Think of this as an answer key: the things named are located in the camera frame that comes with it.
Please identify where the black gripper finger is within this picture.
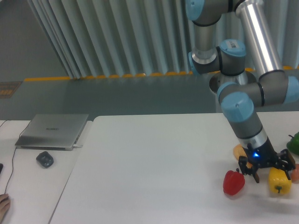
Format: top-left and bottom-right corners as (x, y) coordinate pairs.
(238, 156), (260, 183)
(273, 149), (295, 180)

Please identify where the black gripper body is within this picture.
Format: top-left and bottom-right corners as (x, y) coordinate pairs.
(244, 138), (278, 168)

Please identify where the yellow bell pepper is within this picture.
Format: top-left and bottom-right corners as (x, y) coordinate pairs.
(268, 168), (292, 195)

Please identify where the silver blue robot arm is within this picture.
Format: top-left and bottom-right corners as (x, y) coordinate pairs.
(185, 0), (299, 182)

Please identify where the green bell pepper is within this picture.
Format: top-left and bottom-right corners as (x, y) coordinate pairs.
(286, 132), (299, 155)

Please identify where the red bell pepper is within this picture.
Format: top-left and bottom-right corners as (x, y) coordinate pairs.
(223, 168), (245, 196)

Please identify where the person's hand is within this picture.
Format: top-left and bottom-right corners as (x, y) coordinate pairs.
(0, 194), (11, 222)

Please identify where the orange triangular bread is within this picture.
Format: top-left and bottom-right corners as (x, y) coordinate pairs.
(233, 144), (247, 161)

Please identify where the pale orange fruit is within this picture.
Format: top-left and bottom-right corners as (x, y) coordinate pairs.
(291, 163), (299, 182)

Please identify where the silver closed laptop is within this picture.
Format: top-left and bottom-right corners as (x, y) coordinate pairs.
(15, 114), (88, 151)

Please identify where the grey pleated curtain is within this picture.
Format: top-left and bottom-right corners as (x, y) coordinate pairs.
(27, 0), (292, 79)

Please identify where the dark grey small device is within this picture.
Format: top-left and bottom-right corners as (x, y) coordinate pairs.
(36, 151), (54, 168)

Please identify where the white laptop cable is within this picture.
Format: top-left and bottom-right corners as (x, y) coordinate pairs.
(72, 120), (92, 148)

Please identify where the black mouse cable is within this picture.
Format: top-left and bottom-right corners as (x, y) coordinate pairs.
(0, 120), (32, 196)

